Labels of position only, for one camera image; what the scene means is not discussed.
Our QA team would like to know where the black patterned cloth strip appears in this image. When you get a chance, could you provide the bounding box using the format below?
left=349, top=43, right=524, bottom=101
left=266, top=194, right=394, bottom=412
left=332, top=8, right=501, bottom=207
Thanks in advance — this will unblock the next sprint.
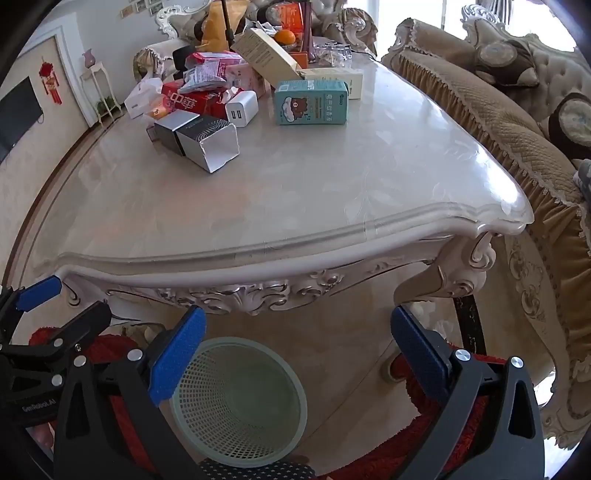
left=454, top=295, right=486, bottom=357

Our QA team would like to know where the tan quilted sofa cover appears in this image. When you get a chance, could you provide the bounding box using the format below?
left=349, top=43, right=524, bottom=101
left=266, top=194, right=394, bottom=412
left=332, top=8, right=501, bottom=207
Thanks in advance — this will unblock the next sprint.
left=382, top=18, right=591, bottom=259

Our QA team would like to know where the pink carton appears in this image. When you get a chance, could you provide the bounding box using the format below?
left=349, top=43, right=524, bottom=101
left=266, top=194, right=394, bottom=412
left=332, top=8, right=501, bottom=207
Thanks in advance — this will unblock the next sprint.
left=222, top=62, right=271, bottom=99

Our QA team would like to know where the black wall television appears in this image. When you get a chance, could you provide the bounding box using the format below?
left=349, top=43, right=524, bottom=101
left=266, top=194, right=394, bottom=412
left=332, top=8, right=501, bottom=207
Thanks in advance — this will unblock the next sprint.
left=0, top=76, right=45, bottom=160

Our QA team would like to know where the red toothpaste box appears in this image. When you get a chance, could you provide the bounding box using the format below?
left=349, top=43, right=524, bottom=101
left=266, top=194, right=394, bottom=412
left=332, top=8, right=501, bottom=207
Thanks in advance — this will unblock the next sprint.
left=189, top=51, right=246, bottom=70

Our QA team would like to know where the red fuzzy garment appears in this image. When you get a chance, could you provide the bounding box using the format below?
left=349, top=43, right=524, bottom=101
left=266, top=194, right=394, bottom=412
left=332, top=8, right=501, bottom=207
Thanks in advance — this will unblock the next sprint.
left=28, top=325, right=509, bottom=480

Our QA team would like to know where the white slim side table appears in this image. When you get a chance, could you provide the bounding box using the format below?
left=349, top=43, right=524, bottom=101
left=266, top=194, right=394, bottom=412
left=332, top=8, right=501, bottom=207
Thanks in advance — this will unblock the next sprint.
left=81, top=62, right=123, bottom=125

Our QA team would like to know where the yellow paper bag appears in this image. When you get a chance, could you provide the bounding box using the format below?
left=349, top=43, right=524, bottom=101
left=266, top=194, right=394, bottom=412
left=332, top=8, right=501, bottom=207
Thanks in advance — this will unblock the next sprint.
left=198, top=1, right=251, bottom=51

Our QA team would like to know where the row of wall picture frames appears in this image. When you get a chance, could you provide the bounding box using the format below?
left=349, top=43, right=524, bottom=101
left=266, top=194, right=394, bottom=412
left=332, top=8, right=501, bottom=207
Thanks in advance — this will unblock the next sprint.
left=121, top=0, right=168, bottom=18

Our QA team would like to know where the orange-red printed box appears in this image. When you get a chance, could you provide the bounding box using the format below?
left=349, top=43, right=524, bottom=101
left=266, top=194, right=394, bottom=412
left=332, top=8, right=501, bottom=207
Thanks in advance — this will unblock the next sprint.
left=272, top=2, right=306, bottom=33

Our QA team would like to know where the tufted cream carved sofa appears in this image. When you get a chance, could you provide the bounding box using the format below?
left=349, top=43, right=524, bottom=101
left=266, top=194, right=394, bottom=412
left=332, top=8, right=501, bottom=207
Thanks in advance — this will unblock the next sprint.
left=381, top=2, right=591, bottom=450

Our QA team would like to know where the black tripod stand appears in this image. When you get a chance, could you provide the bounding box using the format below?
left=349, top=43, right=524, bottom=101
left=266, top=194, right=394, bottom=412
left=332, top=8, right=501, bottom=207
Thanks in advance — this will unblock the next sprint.
left=220, top=0, right=238, bottom=49

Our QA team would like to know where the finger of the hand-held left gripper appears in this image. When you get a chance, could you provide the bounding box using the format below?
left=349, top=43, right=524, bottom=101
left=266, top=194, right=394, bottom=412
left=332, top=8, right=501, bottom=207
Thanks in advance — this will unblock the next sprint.
left=0, top=301, right=113, bottom=366
left=0, top=275, right=63, bottom=333

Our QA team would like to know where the carved white marble-top table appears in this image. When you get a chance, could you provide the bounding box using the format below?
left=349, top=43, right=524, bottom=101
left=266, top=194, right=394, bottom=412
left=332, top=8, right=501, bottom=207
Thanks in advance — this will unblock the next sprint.
left=34, top=60, right=536, bottom=384

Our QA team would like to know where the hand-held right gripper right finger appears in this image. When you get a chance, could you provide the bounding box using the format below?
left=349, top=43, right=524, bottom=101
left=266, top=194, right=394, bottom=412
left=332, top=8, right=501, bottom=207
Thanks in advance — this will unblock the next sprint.
left=390, top=305, right=546, bottom=480

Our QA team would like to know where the teal box with bear print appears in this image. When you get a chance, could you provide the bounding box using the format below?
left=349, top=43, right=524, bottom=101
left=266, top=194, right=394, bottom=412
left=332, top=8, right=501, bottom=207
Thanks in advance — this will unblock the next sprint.
left=274, top=79, right=350, bottom=127

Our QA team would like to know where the red carton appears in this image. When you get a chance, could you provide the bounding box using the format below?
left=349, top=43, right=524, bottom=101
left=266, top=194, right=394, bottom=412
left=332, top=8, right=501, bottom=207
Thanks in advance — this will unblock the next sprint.
left=161, top=79, right=242, bottom=119

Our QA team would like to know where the open silver black box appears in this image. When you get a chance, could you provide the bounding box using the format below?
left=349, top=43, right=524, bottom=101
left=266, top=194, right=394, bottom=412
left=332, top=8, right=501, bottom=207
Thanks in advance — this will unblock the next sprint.
left=175, top=116, right=240, bottom=174

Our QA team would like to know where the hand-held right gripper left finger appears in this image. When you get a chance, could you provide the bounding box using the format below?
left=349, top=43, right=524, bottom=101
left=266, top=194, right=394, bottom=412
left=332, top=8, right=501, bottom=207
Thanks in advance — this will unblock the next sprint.
left=52, top=305, right=207, bottom=480

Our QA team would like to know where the red knot wall decoration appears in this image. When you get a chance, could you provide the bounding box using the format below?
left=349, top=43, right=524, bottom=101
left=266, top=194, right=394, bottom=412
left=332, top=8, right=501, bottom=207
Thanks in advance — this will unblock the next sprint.
left=39, top=57, right=64, bottom=106

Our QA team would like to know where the beige slipper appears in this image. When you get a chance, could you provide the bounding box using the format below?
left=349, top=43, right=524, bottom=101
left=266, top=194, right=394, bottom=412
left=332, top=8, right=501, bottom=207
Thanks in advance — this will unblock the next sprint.
left=380, top=353, right=408, bottom=384

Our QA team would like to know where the green mesh wastebasket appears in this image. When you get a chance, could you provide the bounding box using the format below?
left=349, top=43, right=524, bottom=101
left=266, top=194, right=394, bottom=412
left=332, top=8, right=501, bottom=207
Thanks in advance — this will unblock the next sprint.
left=168, top=337, right=308, bottom=469

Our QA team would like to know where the white tissue pack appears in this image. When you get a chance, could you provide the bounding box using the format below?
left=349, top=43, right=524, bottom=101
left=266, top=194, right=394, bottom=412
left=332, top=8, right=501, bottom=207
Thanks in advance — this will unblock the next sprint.
left=124, top=78, right=168, bottom=121

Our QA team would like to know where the white charger box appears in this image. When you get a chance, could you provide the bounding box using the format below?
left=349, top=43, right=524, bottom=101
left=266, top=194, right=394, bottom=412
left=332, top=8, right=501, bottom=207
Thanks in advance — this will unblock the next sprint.
left=225, top=90, right=258, bottom=128

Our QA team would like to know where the brown round-pattern cushion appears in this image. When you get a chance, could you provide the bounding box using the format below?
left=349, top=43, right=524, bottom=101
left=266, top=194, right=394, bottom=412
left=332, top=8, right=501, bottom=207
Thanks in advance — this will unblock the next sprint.
left=549, top=92, right=591, bottom=161
left=475, top=39, right=541, bottom=88

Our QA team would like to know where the tall cream cardboard box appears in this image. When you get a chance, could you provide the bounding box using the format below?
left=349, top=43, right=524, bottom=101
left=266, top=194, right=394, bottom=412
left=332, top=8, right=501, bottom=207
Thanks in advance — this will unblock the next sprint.
left=231, top=28, right=306, bottom=89

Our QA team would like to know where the red biscuit wrapper white label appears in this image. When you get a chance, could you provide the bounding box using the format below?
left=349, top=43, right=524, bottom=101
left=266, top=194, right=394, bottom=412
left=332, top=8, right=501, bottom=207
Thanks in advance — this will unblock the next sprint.
left=181, top=62, right=232, bottom=92

